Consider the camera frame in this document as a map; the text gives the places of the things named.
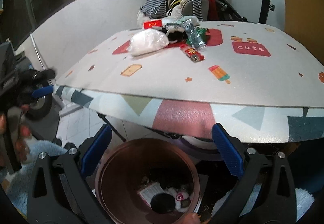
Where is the white stuffed plastic bag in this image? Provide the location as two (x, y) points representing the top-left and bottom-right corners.
(127, 29), (170, 57)

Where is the red cigarette box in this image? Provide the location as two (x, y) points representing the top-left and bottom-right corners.
(143, 20), (163, 29)

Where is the red snack wrapper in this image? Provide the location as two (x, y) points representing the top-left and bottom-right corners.
(180, 44), (205, 62)

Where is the clear plastic bottle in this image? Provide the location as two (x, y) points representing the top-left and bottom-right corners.
(180, 16), (207, 50)

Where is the black round dish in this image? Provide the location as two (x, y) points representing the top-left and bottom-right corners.
(150, 193), (176, 214)

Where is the brown round trash bin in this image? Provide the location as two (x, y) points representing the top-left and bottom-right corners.
(95, 138), (200, 223)

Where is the person's left hand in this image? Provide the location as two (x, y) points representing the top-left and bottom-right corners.
(1, 105), (31, 174)

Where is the washing machine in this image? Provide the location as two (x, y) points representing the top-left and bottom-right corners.
(15, 54), (55, 121)

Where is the folding table with patterned cover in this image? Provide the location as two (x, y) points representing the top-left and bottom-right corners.
(54, 20), (324, 144)

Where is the blue fleece sleeve left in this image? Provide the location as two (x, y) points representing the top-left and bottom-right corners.
(5, 140), (67, 217)

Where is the pink cartoon table mat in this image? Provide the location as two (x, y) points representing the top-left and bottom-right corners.
(57, 21), (323, 108)

